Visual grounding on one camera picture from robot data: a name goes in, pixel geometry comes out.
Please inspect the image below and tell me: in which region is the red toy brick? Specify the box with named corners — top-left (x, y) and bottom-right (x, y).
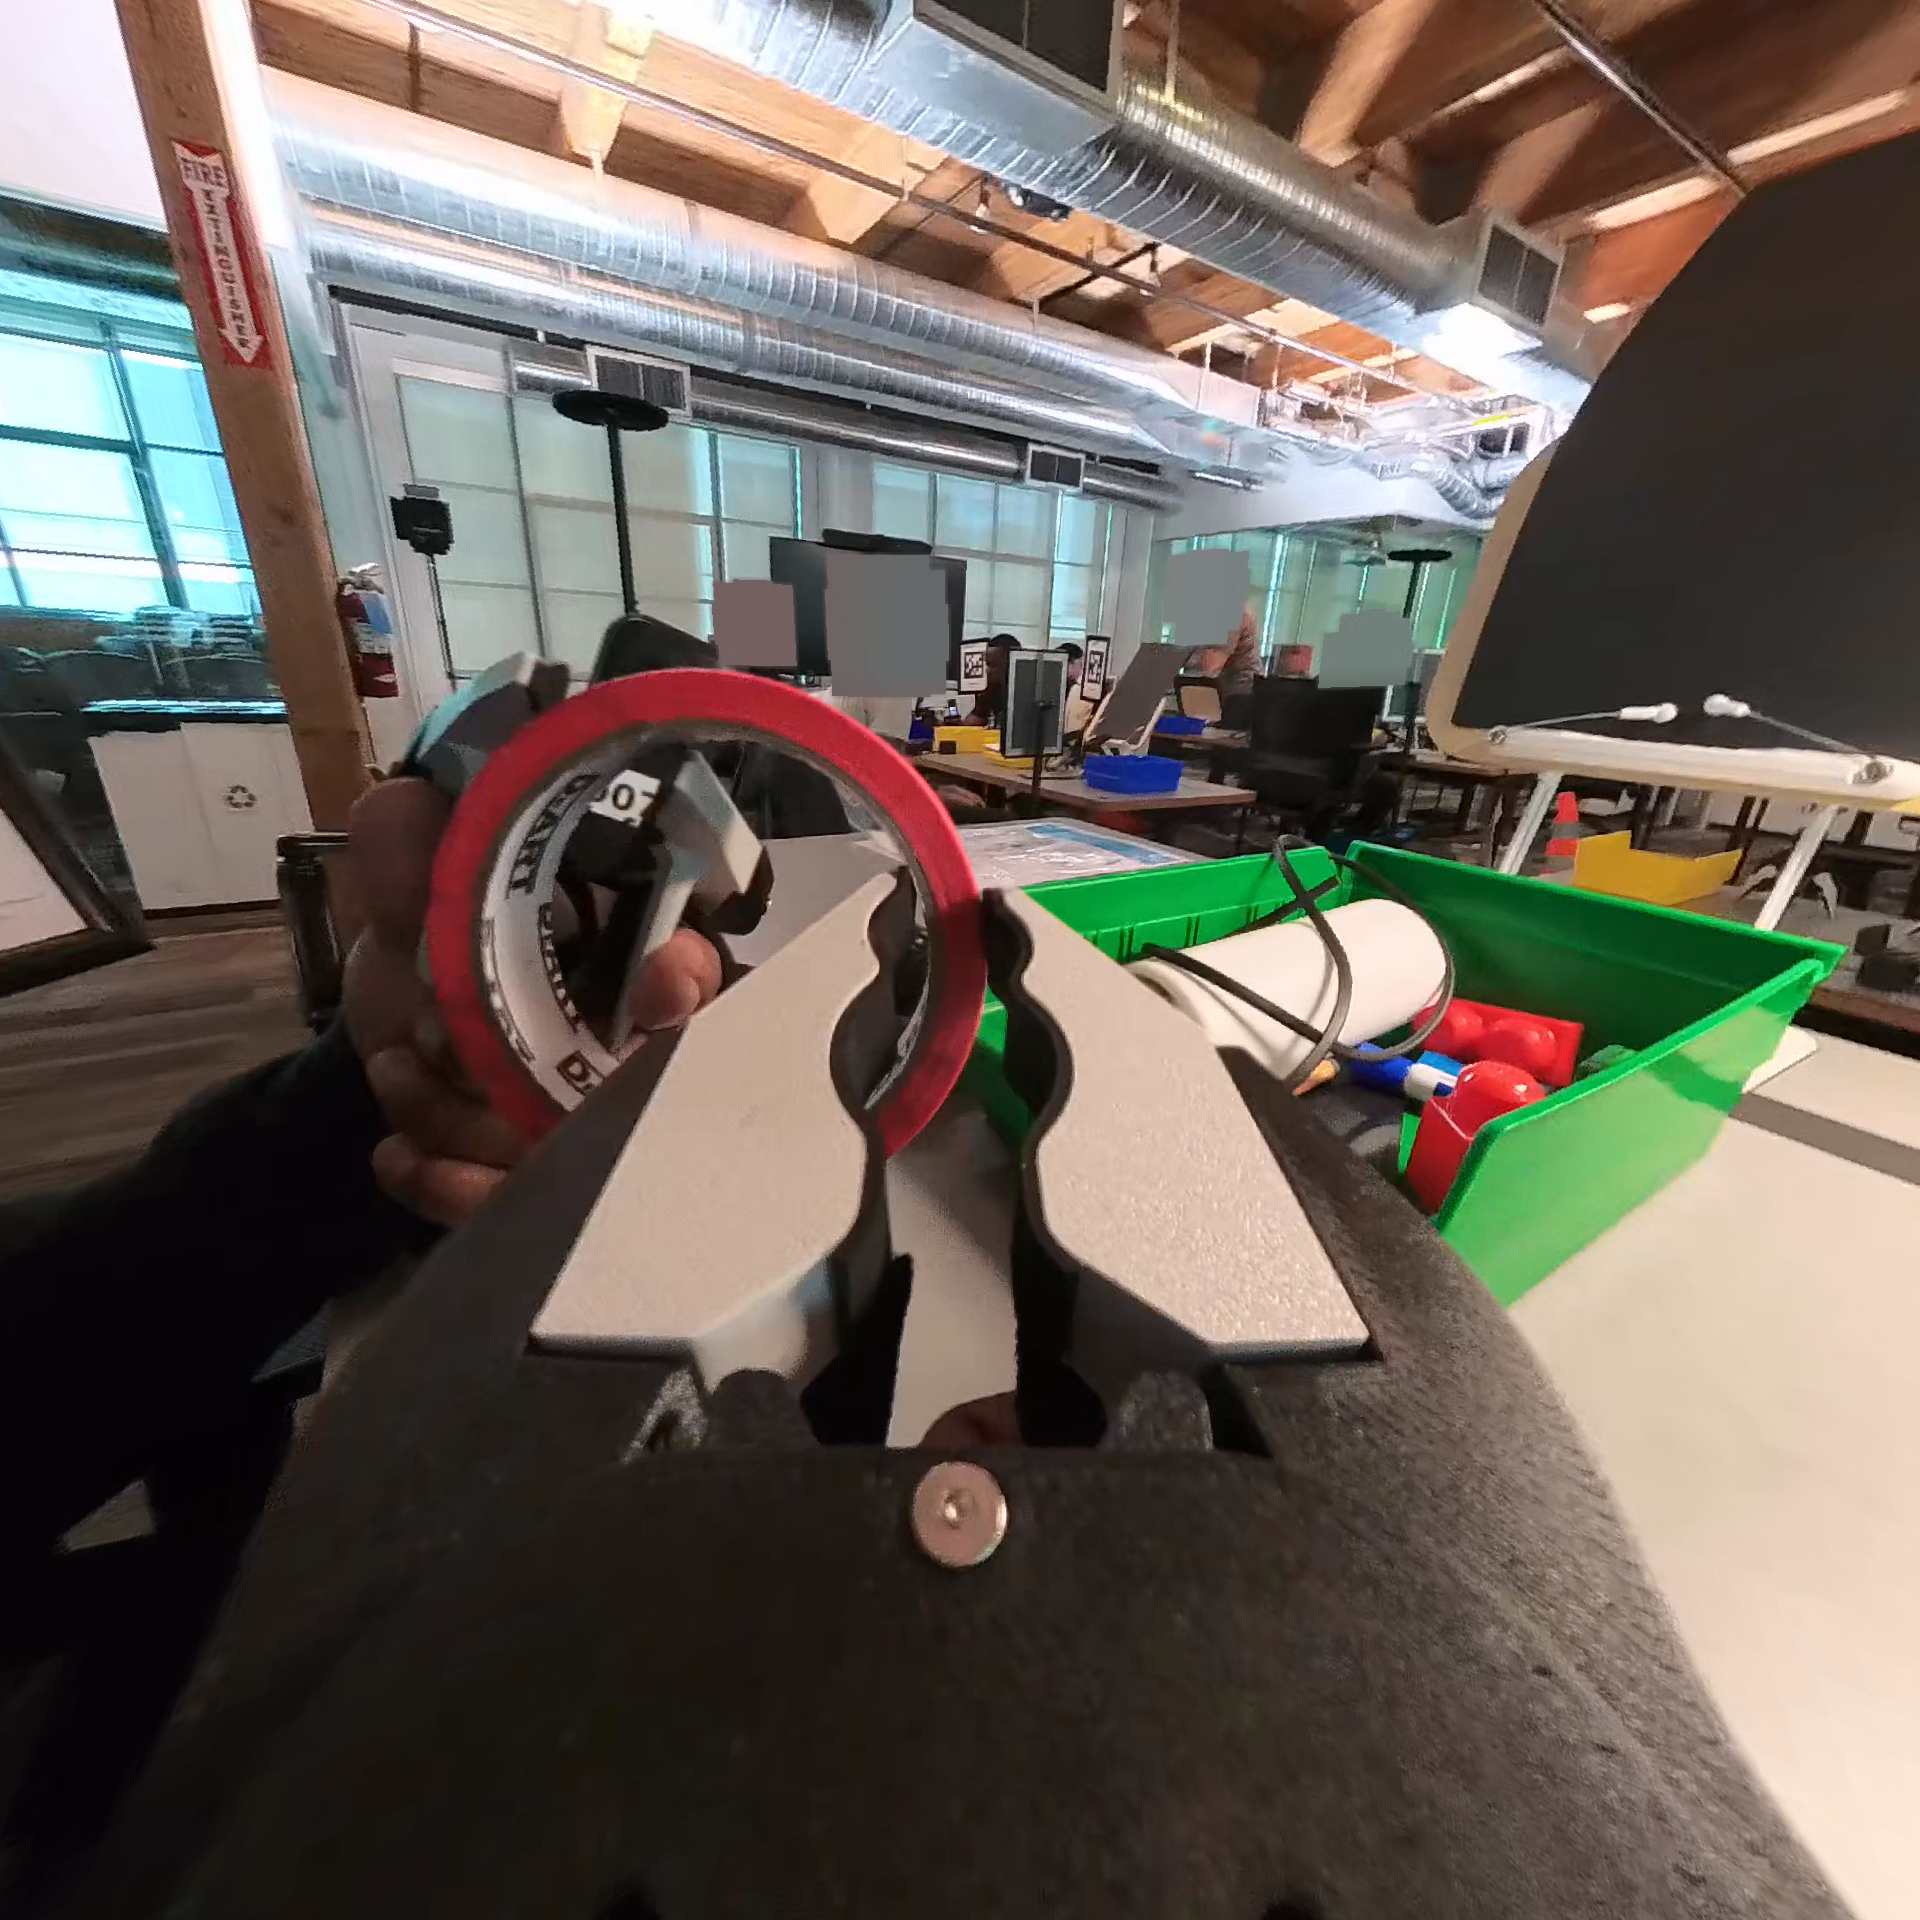
top-left (1414, 995), bottom-right (1586, 1085)

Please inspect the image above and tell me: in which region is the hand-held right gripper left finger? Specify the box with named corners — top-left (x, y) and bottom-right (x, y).
top-left (528, 871), bottom-right (903, 1390)

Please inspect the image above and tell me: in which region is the red fire extinguisher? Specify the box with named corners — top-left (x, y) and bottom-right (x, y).
top-left (334, 563), bottom-right (404, 701)

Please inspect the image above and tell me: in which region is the black computer monitor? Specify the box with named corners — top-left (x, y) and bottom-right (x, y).
top-left (1246, 679), bottom-right (1389, 812)

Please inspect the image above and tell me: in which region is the black framed marker sign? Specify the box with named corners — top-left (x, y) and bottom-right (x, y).
top-left (0, 720), bottom-right (152, 992)

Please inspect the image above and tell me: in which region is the white cabinet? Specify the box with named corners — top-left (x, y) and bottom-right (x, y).
top-left (87, 720), bottom-right (312, 912)

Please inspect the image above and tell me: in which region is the small upright screen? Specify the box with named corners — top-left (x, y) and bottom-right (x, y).
top-left (1001, 646), bottom-right (1071, 759)

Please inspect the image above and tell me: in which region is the red plastic cap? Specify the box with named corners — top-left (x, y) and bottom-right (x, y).
top-left (1410, 1060), bottom-right (1549, 1213)

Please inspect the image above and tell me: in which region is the grey tilted panel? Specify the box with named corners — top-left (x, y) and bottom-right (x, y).
top-left (1088, 641), bottom-right (1185, 752)

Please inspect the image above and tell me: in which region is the large duct with vent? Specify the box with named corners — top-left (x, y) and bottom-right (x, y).
top-left (660, 0), bottom-right (1568, 324)

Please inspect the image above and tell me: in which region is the white bottle black base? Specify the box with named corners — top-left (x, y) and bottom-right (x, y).
top-left (1125, 895), bottom-right (1454, 1080)

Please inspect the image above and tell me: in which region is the red post sign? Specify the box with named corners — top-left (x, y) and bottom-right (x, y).
top-left (169, 137), bottom-right (274, 368)

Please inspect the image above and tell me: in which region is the large black display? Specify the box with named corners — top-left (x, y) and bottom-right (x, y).
top-left (767, 535), bottom-right (968, 677)

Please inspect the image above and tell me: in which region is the wooden post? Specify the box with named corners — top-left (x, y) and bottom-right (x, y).
top-left (117, 0), bottom-right (374, 828)

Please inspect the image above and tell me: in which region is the green plastic bin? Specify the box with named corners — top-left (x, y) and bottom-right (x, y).
top-left (975, 838), bottom-right (1847, 1307)

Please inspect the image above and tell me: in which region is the red tape roll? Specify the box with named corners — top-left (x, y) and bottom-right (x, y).
top-left (422, 669), bottom-right (990, 1160)

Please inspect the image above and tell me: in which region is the silver air duct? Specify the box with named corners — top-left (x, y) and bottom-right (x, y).
top-left (269, 76), bottom-right (1277, 465)

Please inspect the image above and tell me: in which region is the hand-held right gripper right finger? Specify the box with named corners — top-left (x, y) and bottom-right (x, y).
top-left (977, 886), bottom-right (1374, 1448)

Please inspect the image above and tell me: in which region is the yellow plastic bin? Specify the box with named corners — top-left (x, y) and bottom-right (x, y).
top-left (1573, 828), bottom-right (1744, 905)

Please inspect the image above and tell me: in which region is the plywood-edged black panel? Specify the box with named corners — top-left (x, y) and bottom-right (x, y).
top-left (1423, 135), bottom-right (1920, 805)

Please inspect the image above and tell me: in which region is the plastic-sleeved paper sheet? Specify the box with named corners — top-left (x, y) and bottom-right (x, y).
top-left (960, 815), bottom-right (1201, 894)

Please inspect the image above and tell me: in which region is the black box on stand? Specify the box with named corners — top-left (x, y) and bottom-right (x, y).
top-left (390, 484), bottom-right (458, 683)

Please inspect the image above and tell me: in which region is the black cable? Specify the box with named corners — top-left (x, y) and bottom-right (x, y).
top-left (1146, 838), bottom-right (1456, 1088)

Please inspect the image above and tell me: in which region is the blue white marker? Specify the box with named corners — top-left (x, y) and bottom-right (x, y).
top-left (1338, 1041), bottom-right (1464, 1107)

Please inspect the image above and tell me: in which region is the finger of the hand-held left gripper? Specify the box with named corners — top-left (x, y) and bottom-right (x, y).
top-left (607, 750), bottom-right (770, 1056)
top-left (407, 651), bottom-right (576, 797)

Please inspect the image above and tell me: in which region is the black floor lamp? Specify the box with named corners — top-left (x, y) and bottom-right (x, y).
top-left (550, 387), bottom-right (672, 632)

